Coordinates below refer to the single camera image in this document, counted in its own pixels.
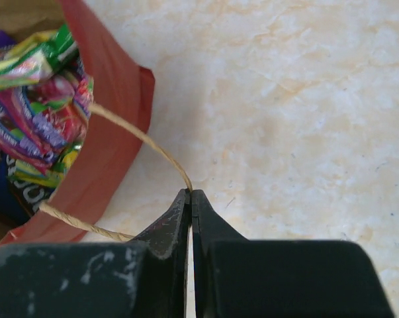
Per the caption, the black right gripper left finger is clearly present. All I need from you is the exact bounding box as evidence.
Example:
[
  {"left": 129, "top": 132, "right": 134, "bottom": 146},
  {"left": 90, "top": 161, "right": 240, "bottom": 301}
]
[{"left": 0, "top": 190, "right": 190, "bottom": 317}]

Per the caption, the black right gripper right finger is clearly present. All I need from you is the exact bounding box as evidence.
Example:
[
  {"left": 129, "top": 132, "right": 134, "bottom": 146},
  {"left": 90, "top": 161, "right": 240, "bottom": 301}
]
[{"left": 191, "top": 190, "right": 394, "bottom": 317}]

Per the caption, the red paper bag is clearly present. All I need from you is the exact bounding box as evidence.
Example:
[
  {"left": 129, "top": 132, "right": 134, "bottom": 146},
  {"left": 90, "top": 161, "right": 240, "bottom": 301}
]
[{"left": 0, "top": 1, "right": 155, "bottom": 244}]

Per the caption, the purple berries candy packet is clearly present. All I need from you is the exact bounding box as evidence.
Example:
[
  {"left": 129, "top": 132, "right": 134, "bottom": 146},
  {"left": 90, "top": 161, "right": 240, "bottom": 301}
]
[{"left": 0, "top": 70, "right": 93, "bottom": 173}]

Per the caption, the green snack packet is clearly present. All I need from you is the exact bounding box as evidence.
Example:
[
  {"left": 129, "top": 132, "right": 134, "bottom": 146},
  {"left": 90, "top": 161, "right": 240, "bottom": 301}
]
[{"left": 0, "top": 24, "right": 78, "bottom": 89}]

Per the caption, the blue snack packet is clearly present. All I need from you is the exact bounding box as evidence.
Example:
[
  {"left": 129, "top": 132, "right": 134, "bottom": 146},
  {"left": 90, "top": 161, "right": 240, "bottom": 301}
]
[{"left": 0, "top": 151, "right": 54, "bottom": 226}]

